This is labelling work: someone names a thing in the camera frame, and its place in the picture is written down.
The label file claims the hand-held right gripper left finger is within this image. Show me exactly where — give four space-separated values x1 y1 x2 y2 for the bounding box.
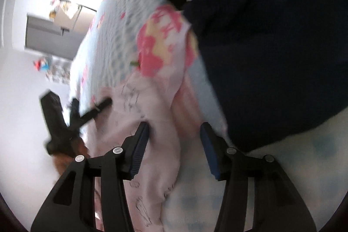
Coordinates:
30 122 149 232

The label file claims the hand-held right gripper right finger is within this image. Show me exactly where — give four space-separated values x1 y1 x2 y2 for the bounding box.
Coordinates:
200 122 317 232

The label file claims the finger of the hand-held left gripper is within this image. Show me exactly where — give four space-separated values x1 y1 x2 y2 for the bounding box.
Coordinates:
71 97 113 130
68 98 80 127

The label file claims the pink cartoon print garment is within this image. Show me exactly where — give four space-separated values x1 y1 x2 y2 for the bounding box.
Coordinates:
90 77 226 232

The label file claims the small display rack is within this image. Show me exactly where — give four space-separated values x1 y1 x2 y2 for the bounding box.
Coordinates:
46 58 72 84

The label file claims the colourful toy figure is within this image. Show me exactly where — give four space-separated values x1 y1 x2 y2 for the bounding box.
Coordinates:
33 57 53 72

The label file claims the blue checked cartoon blanket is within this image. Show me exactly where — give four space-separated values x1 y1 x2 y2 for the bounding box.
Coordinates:
69 0 348 232

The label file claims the navy garment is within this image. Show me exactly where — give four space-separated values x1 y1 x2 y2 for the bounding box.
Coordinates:
182 0 348 152

